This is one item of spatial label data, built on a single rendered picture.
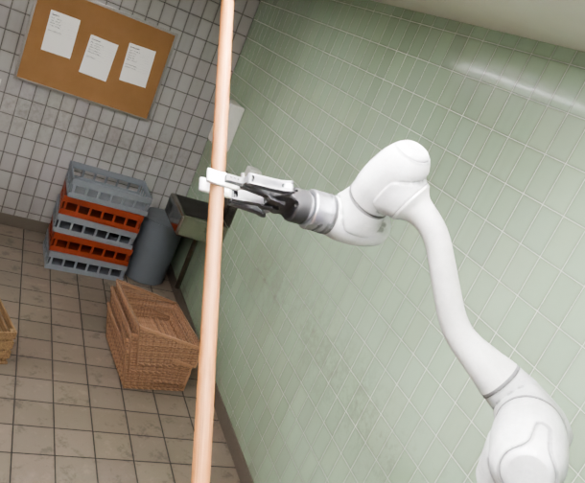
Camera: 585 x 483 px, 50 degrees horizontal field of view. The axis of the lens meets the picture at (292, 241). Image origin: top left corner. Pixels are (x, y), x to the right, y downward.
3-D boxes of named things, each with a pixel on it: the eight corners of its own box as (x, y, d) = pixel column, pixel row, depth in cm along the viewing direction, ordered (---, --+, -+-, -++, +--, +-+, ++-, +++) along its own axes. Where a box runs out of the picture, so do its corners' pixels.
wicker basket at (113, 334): (110, 388, 374) (125, 350, 366) (93, 334, 418) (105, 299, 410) (184, 392, 400) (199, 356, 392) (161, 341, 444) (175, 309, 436)
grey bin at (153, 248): (168, 290, 521) (190, 232, 505) (123, 281, 504) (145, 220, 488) (160, 269, 553) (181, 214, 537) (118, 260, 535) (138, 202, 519)
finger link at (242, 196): (280, 194, 134) (277, 196, 135) (229, 184, 130) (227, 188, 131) (280, 210, 132) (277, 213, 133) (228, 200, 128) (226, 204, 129)
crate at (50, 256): (122, 282, 501) (128, 265, 497) (44, 267, 472) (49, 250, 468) (115, 259, 534) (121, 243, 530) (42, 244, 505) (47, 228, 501)
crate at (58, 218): (131, 250, 490) (137, 233, 486) (52, 231, 464) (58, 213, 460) (127, 229, 524) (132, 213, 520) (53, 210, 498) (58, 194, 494)
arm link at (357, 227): (311, 210, 145) (342, 172, 136) (365, 225, 152) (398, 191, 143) (318, 247, 138) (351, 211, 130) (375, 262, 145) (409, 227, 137)
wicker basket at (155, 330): (123, 365, 367) (138, 326, 359) (102, 312, 411) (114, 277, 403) (197, 369, 395) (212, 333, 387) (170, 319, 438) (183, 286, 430)
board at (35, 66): (148, 122, 512) (178, 34, 490) (12, 78, 464) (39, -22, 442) (148, 121, 514) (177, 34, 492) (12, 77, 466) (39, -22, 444)
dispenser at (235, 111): (228, 152, 486) (245, 108, 476) (215, 148, 481) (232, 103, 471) (220, 142, 510) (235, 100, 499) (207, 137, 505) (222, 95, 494)
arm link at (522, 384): (526, 355, 137) (525, 377, 124) (586, 419, 134) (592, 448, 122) (479, 390, 141) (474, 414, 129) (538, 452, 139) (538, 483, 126)
